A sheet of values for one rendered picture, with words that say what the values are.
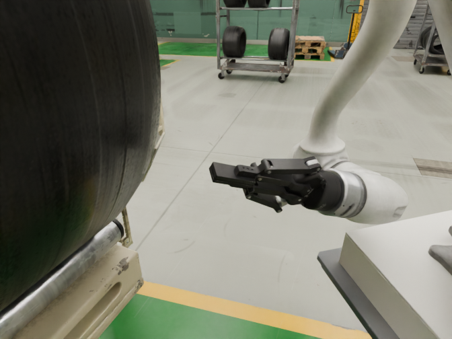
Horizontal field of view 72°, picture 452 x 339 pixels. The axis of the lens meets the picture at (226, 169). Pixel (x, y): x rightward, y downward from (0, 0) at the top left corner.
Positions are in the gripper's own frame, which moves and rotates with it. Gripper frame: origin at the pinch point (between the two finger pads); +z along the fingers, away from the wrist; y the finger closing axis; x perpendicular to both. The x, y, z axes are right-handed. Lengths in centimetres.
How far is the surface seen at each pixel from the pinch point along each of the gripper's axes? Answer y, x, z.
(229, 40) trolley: 133, 477, -205
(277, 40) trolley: 90, 438, -263
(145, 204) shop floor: 140, 106, -36
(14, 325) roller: 15.4, -14.6, 25.2
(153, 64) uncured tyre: -14.5, -2.0, 17.4
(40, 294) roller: 14.8, -11.3, 23.1
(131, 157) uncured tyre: -6.7, -7.2, 17.6
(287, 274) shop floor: 88, 28, -89
